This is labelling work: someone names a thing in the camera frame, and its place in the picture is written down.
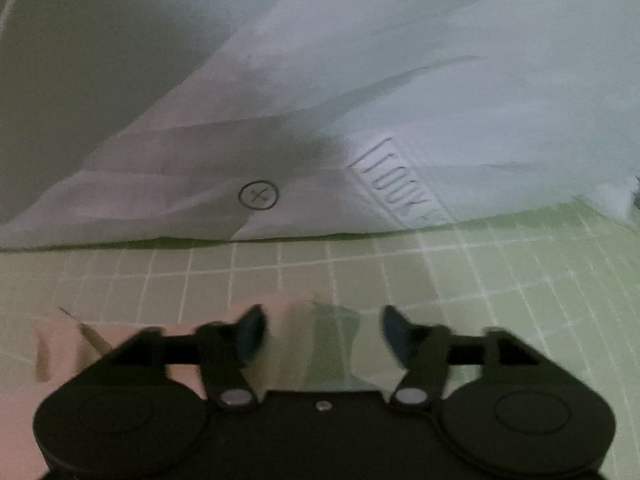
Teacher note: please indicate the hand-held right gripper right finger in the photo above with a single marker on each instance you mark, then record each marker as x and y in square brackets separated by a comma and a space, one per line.
[397, 334]

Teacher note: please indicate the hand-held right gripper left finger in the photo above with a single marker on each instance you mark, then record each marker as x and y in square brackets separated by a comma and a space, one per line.
[250, 334]

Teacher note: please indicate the light cream garment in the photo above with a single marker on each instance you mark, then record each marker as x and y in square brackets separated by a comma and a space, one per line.
[55, 345]

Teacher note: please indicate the green grid mat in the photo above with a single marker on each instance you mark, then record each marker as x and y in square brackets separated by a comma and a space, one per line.
[500, 285]

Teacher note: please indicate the carrot print bed sheet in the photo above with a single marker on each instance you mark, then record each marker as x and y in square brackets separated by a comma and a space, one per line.
[400, 85]

